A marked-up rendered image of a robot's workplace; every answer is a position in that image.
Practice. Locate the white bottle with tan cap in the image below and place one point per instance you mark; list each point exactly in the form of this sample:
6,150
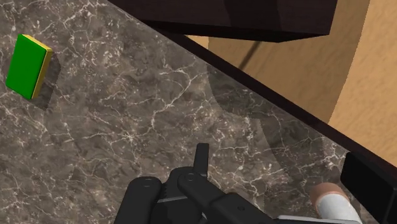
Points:
336,206

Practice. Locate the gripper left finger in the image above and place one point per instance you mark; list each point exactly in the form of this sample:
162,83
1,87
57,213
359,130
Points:
198,189

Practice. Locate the green and yellow sponge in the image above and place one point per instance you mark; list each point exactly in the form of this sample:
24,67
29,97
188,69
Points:
26,65

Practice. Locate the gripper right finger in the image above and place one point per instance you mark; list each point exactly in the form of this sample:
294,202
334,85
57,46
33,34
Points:
369,186

